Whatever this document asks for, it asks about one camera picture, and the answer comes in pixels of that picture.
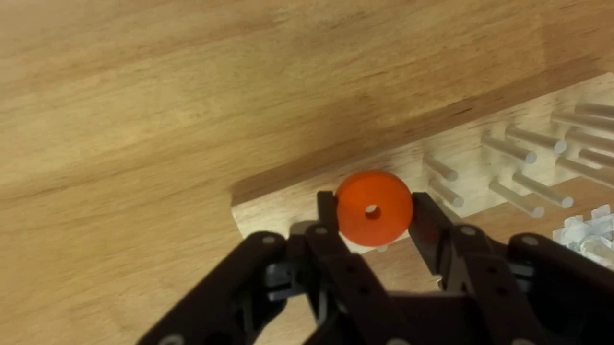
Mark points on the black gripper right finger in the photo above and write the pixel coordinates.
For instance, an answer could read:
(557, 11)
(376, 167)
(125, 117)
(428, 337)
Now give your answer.
(522, 291)

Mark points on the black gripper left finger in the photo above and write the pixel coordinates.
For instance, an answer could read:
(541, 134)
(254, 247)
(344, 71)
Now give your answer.
(254, 282)

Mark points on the wooden peg board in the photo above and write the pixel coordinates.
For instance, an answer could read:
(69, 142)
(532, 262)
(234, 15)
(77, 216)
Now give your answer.
(513, 155)

